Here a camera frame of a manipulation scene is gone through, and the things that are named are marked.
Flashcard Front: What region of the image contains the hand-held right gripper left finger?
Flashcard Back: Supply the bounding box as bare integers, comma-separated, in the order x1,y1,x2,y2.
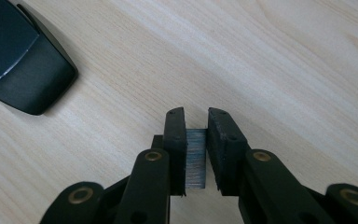
162,106,188,197

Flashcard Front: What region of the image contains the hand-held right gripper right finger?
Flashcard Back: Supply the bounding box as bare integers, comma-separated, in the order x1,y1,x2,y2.
206,106,250,197

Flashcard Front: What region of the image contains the silver staple strip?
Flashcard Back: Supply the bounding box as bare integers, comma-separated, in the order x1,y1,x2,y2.
185,128,208,190

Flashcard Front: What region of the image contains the black stapler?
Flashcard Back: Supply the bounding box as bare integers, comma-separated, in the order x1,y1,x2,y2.
0,0,79,117

